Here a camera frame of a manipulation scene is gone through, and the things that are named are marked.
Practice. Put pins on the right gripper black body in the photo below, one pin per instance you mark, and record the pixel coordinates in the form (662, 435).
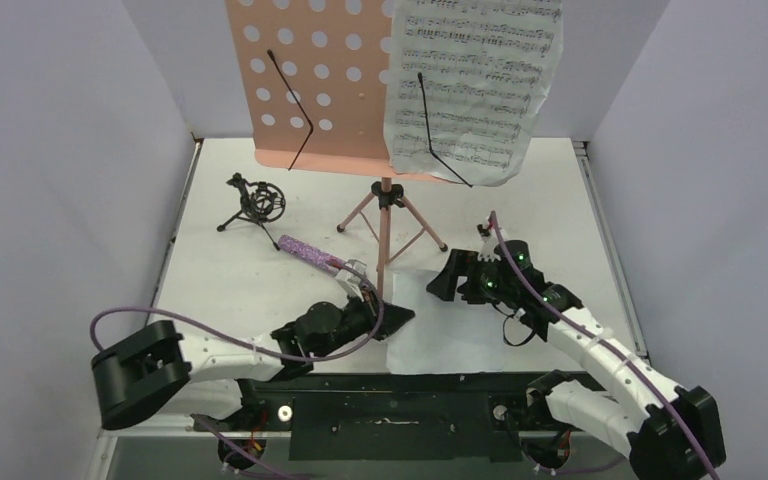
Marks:
(466, 273)

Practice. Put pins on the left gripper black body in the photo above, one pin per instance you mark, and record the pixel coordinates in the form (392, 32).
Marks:
(359, 319)

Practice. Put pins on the white sheet music paper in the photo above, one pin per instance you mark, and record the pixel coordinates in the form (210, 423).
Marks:
(443, 337)
(467, 80)

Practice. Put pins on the purple glitter microphone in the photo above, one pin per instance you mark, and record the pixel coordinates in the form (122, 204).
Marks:
(310, 255)

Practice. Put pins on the pink perforated music stand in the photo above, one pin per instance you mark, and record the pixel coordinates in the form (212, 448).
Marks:
(314, 75)

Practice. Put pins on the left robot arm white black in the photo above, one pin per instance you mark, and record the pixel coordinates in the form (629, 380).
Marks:
(138, 375)

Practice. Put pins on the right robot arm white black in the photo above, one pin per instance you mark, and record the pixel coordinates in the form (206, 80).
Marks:
(663, 429)

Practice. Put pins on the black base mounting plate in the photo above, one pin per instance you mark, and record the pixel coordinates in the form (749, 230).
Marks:
(389, 417)

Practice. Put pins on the right wrist camera silver box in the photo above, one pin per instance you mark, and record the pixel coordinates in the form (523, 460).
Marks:
(490, 242)

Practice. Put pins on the wrist camera silver box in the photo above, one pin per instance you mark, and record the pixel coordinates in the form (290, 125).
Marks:
(490, 242)
(351, 277)

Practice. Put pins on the left wrist camera silver box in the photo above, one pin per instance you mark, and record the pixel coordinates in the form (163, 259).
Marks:
(351, 277)

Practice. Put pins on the black microphone shock mount tripod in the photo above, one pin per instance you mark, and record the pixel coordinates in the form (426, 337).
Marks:
(261, 203)

